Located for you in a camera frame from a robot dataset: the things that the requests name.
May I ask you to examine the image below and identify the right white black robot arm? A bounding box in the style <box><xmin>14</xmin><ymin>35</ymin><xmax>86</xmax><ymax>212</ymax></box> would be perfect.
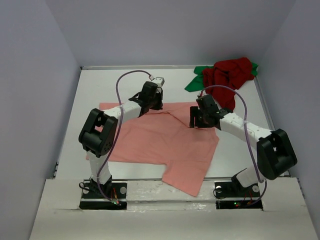
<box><xmin>189</xmin><ymin>94</ymin><xmax>298</xmax><ymax>196</ymax></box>

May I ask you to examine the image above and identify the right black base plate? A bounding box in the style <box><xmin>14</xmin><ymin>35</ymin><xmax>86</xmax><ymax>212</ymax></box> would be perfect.
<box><xmin>212</xmin><ymin>181</ymin><xmax>263</xmax><ymax>210</ymax></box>

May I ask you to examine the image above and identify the red t shirt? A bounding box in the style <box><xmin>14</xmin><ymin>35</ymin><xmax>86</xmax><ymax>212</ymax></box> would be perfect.
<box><xmin>202</xmin><ymin>57</ymin><xmax>259</xmax><ymax>110</ymax></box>

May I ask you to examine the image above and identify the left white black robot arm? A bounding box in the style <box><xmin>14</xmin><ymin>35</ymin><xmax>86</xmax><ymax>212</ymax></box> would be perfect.
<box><xmin>78</xmin><ymin>77</ymin><xmax>165</xmax><ymax>199</ymax></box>

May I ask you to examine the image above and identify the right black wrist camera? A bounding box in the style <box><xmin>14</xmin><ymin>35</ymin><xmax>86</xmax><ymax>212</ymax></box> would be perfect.
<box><xmin>196</xmin><ymin>94</ymin><xmax>219</xmax><ymax>113</ymax></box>

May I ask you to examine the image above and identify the purple cable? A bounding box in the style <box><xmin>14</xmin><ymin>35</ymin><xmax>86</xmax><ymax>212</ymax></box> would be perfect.
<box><xmin>96</xmin><ymin>70</ymin><xmax>156</xmax><ymax>202</ymax></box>
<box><xmin>197</xmin><ymin>85</ymin><xmax>268</xmax><ymax>207</ymax></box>

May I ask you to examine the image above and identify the green t shirt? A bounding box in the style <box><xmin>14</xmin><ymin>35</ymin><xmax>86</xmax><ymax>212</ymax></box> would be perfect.
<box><xmin>184</xmin><ymin>62</ymin><xmax>259</xmax><ymax>93</ymax></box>

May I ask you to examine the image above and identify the pink t shirt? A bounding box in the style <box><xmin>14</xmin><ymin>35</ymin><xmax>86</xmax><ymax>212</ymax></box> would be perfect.
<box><xmin>85</xmin><ymin>101</ymin><xmax>220</xmax><ymax>197</ymax></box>

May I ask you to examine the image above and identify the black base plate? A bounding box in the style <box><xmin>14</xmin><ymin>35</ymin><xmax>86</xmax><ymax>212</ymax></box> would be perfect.
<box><xmin>78</xmin><ymin>181</ymin><xmax>128</xmax><ymax>211</ymax></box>
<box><xmin>212</xmin><ymin>181</ymin><xmax>263</xmax><ymax>210</ymax></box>

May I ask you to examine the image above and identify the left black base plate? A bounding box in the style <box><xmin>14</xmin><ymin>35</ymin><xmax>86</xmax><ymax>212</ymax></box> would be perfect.
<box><xmin>78</xmin><ymin>181</ymin><xmax>128</xmax><ymax>211</ymax></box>

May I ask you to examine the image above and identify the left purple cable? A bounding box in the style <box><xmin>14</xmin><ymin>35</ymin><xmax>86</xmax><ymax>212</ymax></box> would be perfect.
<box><xmin>96</xmin><ymin>70</ymin><xmax>156</xmax><ymax>202</ymax></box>

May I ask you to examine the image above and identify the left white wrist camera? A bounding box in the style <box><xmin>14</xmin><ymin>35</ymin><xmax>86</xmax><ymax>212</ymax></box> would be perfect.
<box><xmin>149</xmin><ymin>75</ymin><xmax>165</xmax><ymax>88</ymax></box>

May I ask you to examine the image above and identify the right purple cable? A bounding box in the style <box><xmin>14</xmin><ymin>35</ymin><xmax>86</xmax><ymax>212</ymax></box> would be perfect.
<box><xmin>197</xmin><ymin>85</ymin><xmax>268</xmax><ymax>207</ymax></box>

